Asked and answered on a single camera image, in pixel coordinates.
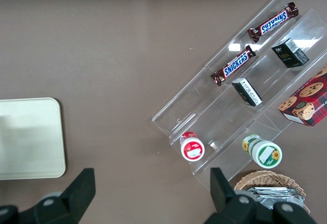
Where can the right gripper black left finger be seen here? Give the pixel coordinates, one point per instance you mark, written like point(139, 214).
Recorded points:
point(64, 208)

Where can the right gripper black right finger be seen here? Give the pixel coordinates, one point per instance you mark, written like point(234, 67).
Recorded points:
point(237, 208)

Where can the light wicker basket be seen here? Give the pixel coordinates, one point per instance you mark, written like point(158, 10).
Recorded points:
point(265, 178)

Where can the cream plastic tray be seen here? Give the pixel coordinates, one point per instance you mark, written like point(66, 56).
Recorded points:
point(30, 137)

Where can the stacked aluminium foil trays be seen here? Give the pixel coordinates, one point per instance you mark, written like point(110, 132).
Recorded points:
point(270, 196)

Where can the green capped white jar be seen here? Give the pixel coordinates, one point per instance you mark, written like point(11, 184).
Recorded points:
point(264, 153)

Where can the red capped white jar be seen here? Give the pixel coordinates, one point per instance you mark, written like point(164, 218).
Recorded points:
point(192, 149)

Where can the clear acrylic stepped shelf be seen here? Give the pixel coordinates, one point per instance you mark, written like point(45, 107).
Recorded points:
point(204, 111)

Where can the small black box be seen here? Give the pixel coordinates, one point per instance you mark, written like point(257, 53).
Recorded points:
point(288, 54)
point(246, 92)

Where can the red plaid cookie box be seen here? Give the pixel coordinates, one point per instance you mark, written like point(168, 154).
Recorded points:
point(306, 101)

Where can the Snickers chocolate bar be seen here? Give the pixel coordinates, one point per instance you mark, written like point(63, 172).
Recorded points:
point(273, 22)
point(233, 65)

